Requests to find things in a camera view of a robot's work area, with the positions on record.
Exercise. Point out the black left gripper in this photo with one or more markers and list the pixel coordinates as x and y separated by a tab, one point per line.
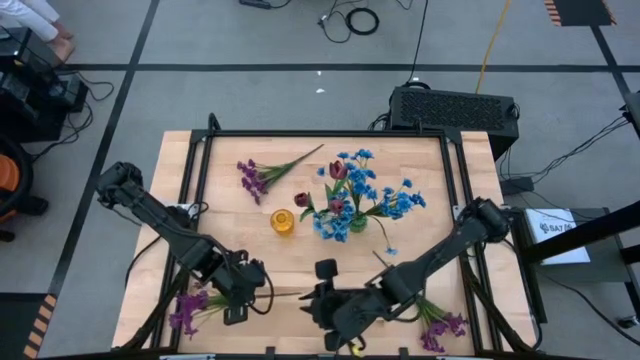
245	280

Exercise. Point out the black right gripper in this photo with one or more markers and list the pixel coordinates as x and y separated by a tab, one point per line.
345	310

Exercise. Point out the purple artificial flower bunch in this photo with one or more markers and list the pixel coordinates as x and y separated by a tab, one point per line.
187	307
440	327
252	177

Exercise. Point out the blue artificial flower bunch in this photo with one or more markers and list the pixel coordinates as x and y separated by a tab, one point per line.
332	230
357	176
400	202

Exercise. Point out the green glass vase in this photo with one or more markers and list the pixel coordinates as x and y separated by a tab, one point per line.
358	225

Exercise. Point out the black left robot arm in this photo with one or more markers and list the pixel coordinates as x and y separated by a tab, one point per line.
165	225

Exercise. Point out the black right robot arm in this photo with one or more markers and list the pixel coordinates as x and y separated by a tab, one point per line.
435	255

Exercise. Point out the yellow glass vase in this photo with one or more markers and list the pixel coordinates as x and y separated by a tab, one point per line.
282	222

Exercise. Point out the small yellow tag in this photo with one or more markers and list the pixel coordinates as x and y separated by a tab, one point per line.
356	350

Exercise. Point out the silver aluminium extrusion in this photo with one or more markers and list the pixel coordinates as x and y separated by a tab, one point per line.
465	358
187	357

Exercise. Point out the black mat orange stripes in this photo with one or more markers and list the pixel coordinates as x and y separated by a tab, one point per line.
20	325
580	12

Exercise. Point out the black computer case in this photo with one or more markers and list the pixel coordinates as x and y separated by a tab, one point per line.
450	112

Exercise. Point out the black power brick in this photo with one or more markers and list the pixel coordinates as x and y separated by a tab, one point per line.
517	185

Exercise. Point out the white printed sheet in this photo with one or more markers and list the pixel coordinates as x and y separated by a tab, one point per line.
550	220

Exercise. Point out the orange black shop vacuum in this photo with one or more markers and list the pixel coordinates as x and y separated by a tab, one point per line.
7	175

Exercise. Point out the black power strip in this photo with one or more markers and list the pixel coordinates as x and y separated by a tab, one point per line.
255	4

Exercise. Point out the black equipment stack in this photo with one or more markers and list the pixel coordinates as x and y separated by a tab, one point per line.
30	100

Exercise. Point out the dark grey side table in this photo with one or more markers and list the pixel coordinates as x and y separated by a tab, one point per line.
600	285

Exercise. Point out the black diagonal beam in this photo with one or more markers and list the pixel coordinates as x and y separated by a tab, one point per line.
600	227

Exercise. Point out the person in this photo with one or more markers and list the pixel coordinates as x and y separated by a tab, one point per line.
30	15

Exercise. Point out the black equipment corner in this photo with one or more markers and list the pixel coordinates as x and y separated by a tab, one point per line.
634	112

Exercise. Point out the black aluminium table frame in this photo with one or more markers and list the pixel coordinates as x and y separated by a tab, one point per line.
325	133

